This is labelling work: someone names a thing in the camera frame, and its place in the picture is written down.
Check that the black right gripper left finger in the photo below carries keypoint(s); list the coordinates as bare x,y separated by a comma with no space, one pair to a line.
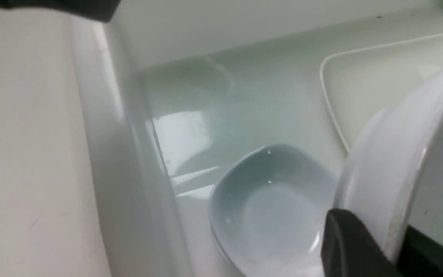
98,10

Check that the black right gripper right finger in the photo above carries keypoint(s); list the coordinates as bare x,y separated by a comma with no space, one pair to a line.
349,250

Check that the white bowl tray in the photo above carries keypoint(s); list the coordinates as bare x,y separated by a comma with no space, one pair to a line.
393,176

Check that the white plate in bin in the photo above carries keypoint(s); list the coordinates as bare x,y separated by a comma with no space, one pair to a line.
359,83

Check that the white bowl in bin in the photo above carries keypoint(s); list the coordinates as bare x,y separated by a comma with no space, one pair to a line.
267,214

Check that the large white plastic bin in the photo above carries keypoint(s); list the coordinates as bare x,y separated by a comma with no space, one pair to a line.
176,92

